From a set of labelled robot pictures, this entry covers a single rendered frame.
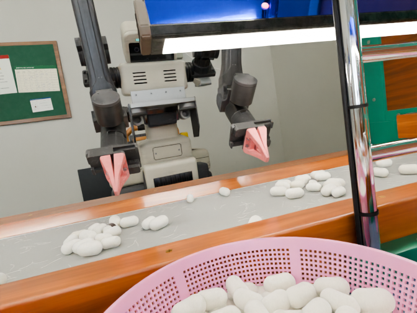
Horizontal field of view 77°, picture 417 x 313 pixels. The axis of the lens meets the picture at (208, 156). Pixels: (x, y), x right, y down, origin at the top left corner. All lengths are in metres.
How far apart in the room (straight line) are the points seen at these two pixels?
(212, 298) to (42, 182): 2.40
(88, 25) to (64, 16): 2.06
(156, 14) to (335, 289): 0.40
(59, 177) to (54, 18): 1.33
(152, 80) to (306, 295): 0.99
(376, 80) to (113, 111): 0.87
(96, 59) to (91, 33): 0.06
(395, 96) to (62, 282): 1.01
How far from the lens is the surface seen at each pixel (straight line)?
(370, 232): 0.38
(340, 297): 0.27
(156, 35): 0.41
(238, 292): 0.28
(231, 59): 0.74
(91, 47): 0.70
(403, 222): 0.46
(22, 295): 0.35
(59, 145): 2.56
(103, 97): 0.59
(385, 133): 1.09
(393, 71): 1.07
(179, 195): 0.66
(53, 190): 2.60
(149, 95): 1.10
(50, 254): 0.52
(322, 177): 0.67
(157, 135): 1.14
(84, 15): 0.72
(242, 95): 0.64
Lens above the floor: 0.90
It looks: 5 degrees down
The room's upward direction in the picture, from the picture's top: 9 degrees counter-clockwise
